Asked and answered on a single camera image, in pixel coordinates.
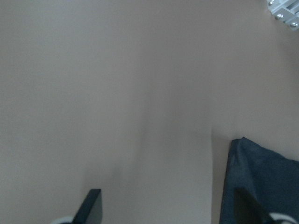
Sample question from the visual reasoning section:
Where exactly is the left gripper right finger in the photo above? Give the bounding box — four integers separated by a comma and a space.
234, 188, 280, 224

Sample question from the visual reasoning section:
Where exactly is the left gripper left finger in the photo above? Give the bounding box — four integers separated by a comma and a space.
72, 189, 103, 224

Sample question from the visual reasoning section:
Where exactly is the black t-shirt with logo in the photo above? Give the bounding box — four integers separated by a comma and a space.
220, 138, 299, 224

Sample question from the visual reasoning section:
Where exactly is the aluminium frame post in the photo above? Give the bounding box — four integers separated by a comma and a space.
267, 0, 299, 31

